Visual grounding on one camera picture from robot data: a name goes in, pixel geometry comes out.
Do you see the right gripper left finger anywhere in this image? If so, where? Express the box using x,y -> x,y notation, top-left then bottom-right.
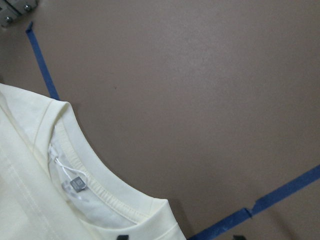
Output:
117,235 -> 129,240

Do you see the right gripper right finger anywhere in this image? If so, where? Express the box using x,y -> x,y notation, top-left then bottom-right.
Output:
232,235 -> 247,240

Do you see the cream long-sleeve cat shirt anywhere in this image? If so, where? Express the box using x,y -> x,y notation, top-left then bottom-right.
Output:
0,84 -> 185,240

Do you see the aluminium frame post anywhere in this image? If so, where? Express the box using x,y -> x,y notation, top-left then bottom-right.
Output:
0,0 -> 39,28

